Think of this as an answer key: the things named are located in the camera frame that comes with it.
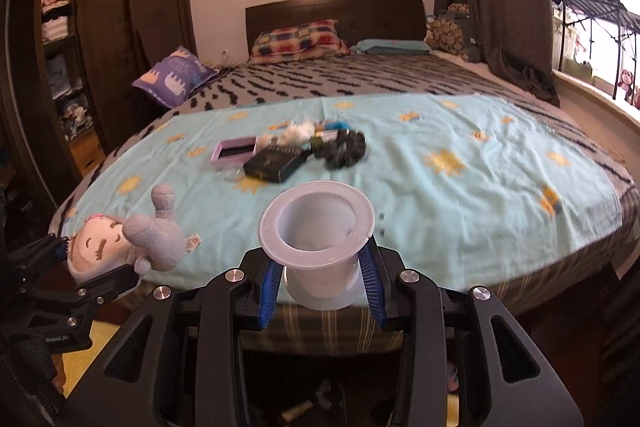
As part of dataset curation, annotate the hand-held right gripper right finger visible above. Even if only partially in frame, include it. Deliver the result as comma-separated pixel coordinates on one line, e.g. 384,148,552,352
357,239,586,427

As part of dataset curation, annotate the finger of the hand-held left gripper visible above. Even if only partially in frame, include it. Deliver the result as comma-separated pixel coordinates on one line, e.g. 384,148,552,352
20,266,138,335
0,234,73,290

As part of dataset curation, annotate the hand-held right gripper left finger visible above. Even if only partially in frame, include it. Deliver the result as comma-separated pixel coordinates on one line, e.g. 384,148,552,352
62,249,286,427

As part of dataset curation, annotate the grey plush doll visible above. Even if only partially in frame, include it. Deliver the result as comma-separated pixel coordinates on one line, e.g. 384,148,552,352
67,184,201,285

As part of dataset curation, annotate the white plastic cup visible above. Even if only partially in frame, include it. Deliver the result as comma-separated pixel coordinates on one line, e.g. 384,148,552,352
257,181,377,310

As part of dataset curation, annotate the black box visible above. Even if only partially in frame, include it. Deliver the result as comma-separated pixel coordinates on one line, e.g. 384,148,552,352
243,146,312,183

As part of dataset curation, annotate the black scrunchie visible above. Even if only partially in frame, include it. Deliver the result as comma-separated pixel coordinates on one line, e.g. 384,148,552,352
320,130,367,171

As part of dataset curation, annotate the pink box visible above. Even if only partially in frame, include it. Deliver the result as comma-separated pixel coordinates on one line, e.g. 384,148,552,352
211,137,259,170

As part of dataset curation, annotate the white tissue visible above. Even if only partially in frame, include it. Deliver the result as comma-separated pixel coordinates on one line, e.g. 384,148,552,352
277,119,317,146

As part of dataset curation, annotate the yellow fleece cloth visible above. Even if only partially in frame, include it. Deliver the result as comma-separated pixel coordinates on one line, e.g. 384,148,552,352
50,319,127,400

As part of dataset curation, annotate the striped grey bed sheet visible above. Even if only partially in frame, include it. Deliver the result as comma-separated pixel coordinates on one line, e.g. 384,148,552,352
240,289,533,358

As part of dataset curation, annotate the bed with light-blue sheet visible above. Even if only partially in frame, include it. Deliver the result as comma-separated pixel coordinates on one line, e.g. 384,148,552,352
62,94,626,294

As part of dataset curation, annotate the purple elephant-print pillow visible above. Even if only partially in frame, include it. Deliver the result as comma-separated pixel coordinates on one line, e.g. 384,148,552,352
132,46,219,108

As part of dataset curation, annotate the stack of folded clothes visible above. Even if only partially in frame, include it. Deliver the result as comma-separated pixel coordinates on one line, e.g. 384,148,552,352
39,0,96,142

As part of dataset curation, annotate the dark wooden wardrobe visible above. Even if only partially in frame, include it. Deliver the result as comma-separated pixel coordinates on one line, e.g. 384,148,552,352
0,0,198,208

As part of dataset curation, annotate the teal pillow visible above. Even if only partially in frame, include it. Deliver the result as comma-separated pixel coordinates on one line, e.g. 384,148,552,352
350,39,434,56

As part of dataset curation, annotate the plaid pillow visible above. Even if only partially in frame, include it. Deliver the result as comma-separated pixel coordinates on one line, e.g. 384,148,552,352
250,20,351,64

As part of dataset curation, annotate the brown patterned cushion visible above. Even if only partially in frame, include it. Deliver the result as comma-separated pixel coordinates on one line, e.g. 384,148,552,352
425,13,468,55

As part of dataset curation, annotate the dark wooden headboard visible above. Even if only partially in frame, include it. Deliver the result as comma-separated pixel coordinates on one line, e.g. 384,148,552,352
245,0,427,58

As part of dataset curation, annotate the grey bag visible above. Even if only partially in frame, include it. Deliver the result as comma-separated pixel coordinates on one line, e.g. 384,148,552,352
439,3,483,64

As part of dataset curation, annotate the small plush toy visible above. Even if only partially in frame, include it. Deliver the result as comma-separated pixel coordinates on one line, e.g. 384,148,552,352
616,69,640,108

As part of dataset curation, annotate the metal window rack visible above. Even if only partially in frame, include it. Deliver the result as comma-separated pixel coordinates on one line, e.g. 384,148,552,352
550,0,640,108

